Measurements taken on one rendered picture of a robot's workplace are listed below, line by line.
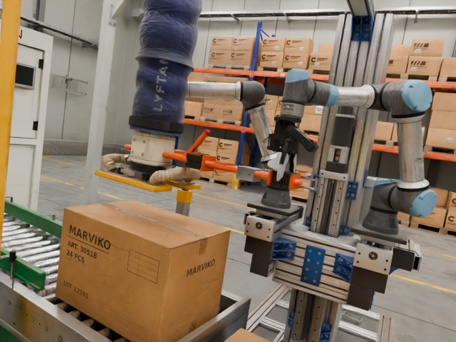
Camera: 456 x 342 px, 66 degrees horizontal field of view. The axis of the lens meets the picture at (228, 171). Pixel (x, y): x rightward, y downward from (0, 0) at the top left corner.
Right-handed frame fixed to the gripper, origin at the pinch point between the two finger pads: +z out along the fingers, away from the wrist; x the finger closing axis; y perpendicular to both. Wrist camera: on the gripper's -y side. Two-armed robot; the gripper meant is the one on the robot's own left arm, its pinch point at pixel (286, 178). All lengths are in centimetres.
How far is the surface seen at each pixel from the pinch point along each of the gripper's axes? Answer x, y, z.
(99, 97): -155, 308, -32
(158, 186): 13.3, 43.4, 11.4
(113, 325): 19, 52, 67
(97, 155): -161, 308, 36
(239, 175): 3.7, 15.6, 1.9
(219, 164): 3.5, 24.8, -0.3
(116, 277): 19, 53, 49
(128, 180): 16, 57, 12
